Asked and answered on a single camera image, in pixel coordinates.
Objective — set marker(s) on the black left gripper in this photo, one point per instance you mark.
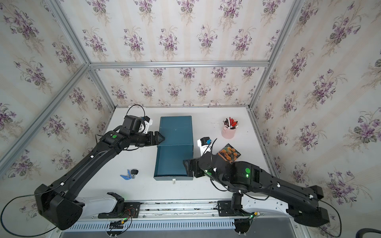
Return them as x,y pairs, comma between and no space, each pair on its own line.
152,141

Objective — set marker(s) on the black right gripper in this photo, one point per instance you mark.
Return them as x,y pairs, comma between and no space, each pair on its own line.
190,168

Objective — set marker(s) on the teal top drawer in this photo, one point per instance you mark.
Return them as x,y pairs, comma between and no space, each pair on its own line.
169,162

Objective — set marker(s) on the teal three-drawer cabinet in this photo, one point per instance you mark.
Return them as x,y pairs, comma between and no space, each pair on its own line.
176,130

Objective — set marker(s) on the orange marigold seed bag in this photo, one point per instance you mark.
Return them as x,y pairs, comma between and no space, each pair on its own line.
229,153

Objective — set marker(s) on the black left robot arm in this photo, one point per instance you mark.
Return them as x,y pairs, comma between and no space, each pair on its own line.
59,203

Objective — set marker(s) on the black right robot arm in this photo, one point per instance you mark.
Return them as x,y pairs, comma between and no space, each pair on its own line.
241,178

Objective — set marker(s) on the blue and black key fob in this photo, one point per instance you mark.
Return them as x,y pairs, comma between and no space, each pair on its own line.
131,174

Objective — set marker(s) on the pink pen cup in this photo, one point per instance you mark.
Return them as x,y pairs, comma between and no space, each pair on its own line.
228,133

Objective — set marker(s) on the red and black pens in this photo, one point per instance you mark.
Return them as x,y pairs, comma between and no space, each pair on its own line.
230,123

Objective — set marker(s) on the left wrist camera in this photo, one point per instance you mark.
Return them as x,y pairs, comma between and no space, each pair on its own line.
145,124

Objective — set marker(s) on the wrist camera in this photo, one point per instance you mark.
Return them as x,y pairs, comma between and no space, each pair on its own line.
204,145
145,124

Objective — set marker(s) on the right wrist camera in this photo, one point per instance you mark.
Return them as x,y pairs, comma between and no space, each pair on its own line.
204,145

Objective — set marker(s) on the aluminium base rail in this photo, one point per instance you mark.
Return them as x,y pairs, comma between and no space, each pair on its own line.
178,209

